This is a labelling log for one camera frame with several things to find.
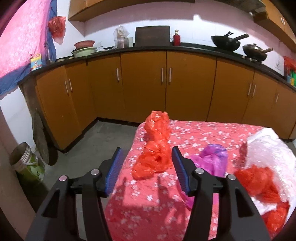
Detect large red plastic bag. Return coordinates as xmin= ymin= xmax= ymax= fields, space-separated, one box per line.
xmin=234 ymin=165 xmax=290 ymax=238

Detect purple plastic bag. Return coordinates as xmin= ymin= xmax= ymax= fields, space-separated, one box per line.
xmin=182 ymin=143 xmax=228 ymax=209

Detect clear bubble wrap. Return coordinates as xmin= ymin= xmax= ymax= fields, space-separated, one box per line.
xmin=233 ymin=128 xmax=295 ymax=223

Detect orange plastic bag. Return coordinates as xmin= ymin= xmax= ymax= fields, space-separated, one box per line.
xmin=132 ymin=110 xmax=173 ymax=180

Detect green metal bucket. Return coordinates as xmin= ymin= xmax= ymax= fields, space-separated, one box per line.
xmin=9 ymin=142 xmax=45 ymax=183

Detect red floral tablecloth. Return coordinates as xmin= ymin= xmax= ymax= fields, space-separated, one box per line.
xmin=104 ymin=120 xmax=261 ymax=240

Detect orange lower cabinets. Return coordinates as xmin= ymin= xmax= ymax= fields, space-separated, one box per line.
xmin=19 ymin=46 xmax=296 ymax=151

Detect colourful small box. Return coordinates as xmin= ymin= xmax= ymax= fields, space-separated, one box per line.
xmin=30 ymin=53 xmax=43 ymax=71

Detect red bag of items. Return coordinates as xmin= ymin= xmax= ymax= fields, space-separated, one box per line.
xmin=283 ymin=56 xmax=296 ymax=87

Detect black wok with lid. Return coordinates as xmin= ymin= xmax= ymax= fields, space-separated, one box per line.
xmin=242 ymin=44 xmax=273 ymax=62

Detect stacked basins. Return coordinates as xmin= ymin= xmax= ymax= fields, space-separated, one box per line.
xmin=71 ymin=40 xmax=97 ymax=58

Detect black wok without lid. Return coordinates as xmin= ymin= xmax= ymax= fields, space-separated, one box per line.
xmin=211 ymin=32 xmax=249 ymax=52

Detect pink blue hanging cloth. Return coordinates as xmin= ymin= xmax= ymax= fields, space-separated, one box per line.
xmin=1 ymin=1 xmax=57 ymax=95

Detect red bottle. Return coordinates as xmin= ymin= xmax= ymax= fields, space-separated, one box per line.
xmin=173 ymin=30 xmax=181 ymax=46

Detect hanging red plastic bag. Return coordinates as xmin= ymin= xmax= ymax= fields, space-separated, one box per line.
xmin=48 ymin=16 xmax=66 ymax=45

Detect clear jar in bag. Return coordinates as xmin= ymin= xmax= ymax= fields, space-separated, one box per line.
xmin=113 ymin=25 xmax=130 ymax=49

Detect dark cutting board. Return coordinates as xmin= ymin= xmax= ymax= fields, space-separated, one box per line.
xmin=134 ymin=26 xmax=170 ymax=47

